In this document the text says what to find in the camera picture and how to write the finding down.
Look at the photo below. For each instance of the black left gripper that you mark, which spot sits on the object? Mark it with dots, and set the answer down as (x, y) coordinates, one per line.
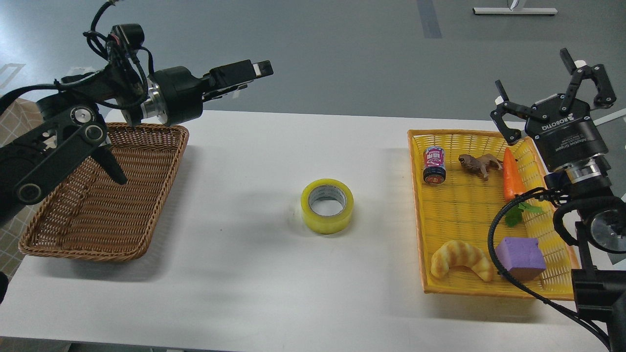
(183, 94)

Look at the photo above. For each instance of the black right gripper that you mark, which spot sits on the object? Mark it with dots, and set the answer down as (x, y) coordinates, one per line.
(565, 132)

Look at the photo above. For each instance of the yellow tape roll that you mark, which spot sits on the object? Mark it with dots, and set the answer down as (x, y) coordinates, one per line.
(327, 189)

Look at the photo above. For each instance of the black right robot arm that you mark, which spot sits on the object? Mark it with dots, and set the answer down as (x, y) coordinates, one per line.
(587, 213)

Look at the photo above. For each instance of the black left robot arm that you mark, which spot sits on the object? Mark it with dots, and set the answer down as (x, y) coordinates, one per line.
(73, 129)

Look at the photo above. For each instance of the orange toy carrot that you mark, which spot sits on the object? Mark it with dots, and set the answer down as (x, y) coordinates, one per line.
(514, 186)

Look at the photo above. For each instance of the brown toy animal figure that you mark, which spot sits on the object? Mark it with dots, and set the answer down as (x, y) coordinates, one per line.
(480, 165)

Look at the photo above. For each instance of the white floor stand base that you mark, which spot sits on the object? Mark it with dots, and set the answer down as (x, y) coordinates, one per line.
(517, 11)

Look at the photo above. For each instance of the yellow plastic basket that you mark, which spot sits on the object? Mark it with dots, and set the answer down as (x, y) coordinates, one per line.
(463, 207)

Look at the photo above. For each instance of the toy soda can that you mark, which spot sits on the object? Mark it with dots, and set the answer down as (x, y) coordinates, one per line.
(434, 170)

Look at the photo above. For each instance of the purple foam block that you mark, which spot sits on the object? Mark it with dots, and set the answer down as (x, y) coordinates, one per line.
(521, 257)

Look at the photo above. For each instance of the toy croissant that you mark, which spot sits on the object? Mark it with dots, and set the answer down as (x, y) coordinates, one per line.
(460, 253)

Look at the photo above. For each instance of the brown wicker basket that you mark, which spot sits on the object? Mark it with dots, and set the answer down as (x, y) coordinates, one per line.
(91, 218)

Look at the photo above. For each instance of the beige checkered cloth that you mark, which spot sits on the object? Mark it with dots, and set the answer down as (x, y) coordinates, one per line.
(19, 157)

